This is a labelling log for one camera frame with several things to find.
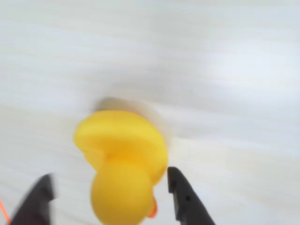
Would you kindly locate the yellow rubber duck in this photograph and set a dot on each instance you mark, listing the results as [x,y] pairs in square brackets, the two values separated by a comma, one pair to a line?
[122,164]

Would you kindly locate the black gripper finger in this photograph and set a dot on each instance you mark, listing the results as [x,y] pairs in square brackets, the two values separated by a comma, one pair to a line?
[35,204]
[187,204]

